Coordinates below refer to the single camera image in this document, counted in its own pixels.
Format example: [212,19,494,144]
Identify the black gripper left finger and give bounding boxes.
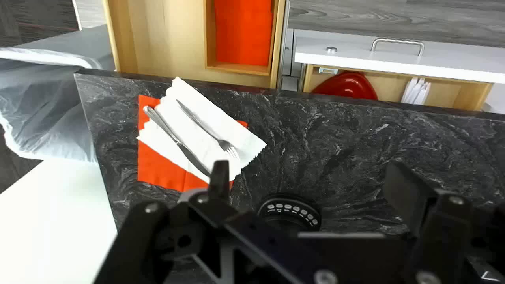
[94,159,338,284]

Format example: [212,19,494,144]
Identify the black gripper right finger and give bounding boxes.
[382,159,505,284]

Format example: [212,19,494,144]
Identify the silver metal knife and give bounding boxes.
[143,104,214,178]

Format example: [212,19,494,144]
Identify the silver metal fork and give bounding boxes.
[176,98,242,159]

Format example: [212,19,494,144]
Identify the white fronted lower drawer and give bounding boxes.
[292,29,505,114]

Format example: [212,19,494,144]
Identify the wooden segmented drawer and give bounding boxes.
[101,0,289,90]

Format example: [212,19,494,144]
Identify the orange drawer liner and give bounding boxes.
[212,0,275,70]

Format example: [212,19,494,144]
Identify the white paper napkin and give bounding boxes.
[136,76,269,183]

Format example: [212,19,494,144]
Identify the white paper sachets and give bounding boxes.
[400,77,433,106]

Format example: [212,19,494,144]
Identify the red bowl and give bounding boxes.
[311,70,379,101]

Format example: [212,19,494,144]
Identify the clear plastic bin bag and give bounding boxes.
[0,46,116,163]

